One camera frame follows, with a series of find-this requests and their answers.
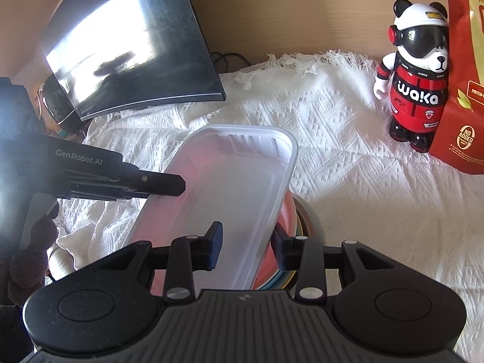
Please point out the blue enamel bowl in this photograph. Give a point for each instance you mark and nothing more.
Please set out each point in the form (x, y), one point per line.
(299, 224)

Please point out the red snack bag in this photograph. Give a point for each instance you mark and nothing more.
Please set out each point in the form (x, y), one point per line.
(461, 83)

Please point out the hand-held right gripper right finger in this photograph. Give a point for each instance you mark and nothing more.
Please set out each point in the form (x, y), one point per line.
(278, 249)

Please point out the stainless steel bowl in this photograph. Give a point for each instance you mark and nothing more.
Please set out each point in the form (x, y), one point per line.
(313, 219)

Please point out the black curved monitor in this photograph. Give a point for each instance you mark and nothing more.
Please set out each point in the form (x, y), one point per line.
(132, 37)

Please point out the person's left hand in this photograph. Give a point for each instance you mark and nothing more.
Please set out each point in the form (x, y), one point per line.
(34, 245)

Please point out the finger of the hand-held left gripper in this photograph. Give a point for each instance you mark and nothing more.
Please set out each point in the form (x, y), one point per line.
(162, 185)

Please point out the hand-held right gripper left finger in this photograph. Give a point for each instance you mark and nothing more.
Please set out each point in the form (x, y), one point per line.
(216, 245)

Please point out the white knitted cloth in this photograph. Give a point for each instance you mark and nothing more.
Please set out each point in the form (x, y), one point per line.
(340, 196)

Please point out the white plastic tray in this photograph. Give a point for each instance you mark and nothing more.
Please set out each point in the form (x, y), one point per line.
(227, 181)

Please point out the panda figurine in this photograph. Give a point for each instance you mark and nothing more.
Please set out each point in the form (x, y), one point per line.
(416, 94)

